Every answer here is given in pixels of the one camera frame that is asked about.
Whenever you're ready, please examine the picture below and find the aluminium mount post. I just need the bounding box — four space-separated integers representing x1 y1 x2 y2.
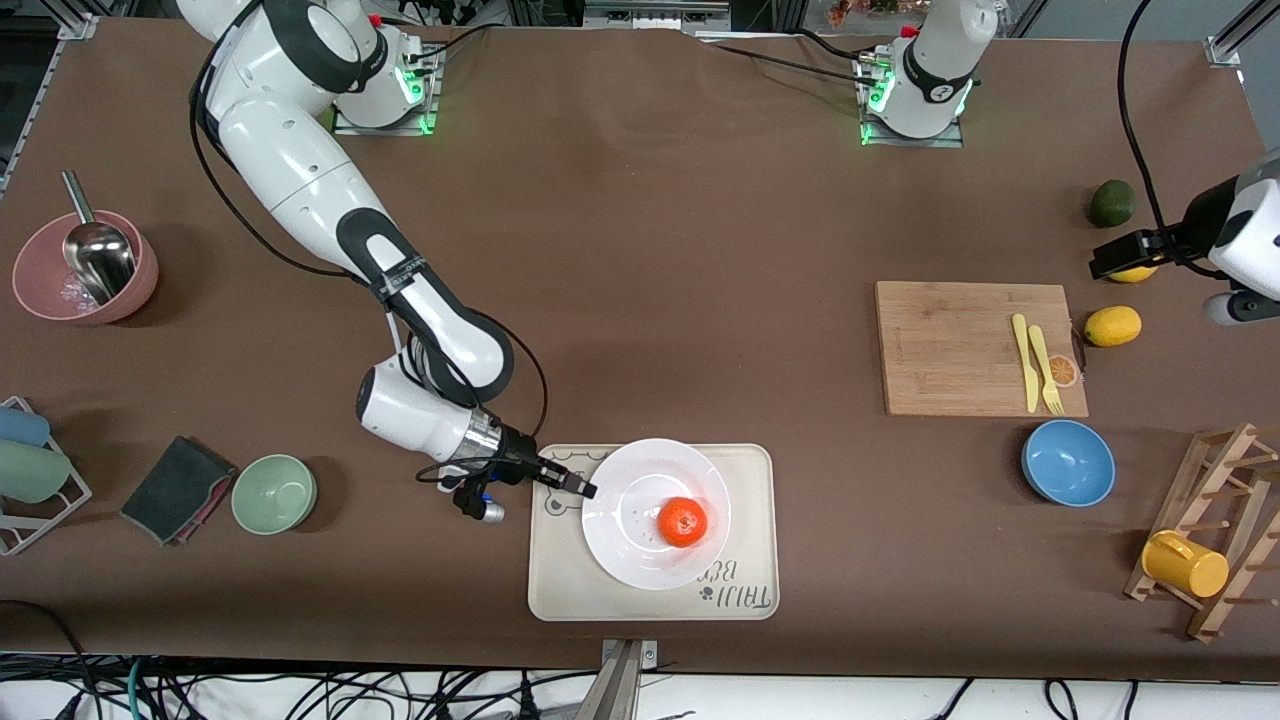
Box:
598 640 659 720

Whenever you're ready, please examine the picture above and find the orange fruit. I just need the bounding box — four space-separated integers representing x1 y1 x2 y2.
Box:
657 497 708 549

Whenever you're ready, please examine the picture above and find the brown table cover mat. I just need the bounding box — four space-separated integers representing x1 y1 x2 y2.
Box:
0 15 1280 683

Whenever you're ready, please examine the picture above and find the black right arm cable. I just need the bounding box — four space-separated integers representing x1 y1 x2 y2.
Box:
188 55 551 501

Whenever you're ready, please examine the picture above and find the yellow plastic fork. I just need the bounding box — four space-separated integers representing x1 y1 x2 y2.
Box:
1028 325 1066 417

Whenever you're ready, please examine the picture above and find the aluminium frame profile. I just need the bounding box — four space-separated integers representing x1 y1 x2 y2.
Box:
1205 0 1280 69

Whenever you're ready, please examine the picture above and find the pale green cup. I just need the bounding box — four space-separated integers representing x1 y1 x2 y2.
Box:
0 440 73 504

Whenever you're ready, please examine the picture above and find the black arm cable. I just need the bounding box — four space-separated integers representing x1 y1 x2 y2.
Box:
1116 0 1206 269
188 55 551 501

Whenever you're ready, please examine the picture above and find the blue bowl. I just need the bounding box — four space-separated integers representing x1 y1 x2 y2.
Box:
1021 419 1116 508

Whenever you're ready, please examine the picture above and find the white wire cup rack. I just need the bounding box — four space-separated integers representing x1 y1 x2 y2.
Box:
0 396 93 557

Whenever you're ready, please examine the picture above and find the wooden mug rack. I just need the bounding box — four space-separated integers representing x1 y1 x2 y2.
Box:
1123 423 1280 643

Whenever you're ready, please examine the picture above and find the yellow plastic knife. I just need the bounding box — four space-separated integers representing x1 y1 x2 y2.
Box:
1011 313 1041 414

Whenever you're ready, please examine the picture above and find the white round plate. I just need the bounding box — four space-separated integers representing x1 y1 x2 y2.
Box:
582 438 732 591

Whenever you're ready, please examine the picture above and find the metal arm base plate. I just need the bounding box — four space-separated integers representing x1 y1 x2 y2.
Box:
858 50 966 149
332 40 439 136

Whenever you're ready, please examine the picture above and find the beige bear print tray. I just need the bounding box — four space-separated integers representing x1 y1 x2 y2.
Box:
528 443 780 622

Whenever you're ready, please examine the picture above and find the grey metal box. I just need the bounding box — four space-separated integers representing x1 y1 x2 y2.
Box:
585 0 731 30

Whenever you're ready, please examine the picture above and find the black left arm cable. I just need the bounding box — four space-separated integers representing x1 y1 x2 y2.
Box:
1116 0 1206 269

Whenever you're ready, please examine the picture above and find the light green bowl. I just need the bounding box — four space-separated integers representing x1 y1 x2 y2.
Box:
231 454 318 536

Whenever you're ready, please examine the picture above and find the yellow mug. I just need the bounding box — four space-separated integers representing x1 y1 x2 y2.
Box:
1141 530 1230 599

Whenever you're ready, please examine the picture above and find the dark grey folded cloth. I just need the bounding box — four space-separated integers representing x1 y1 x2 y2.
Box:
120 435 238 547

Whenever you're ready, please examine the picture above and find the metal scoop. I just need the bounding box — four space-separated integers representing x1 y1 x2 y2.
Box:
61 170 137 307

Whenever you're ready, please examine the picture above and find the pink bowl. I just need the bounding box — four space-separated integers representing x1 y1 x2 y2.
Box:
12 210 159 325

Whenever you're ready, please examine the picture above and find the light blue cup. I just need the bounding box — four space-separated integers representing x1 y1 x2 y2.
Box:
0 405 51 448

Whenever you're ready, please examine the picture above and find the dark green avocado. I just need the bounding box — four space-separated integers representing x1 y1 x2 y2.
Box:
1088 180 1136 229

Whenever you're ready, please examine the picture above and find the bamboo cutting board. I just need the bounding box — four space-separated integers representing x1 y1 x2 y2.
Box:
875 281 1090 418

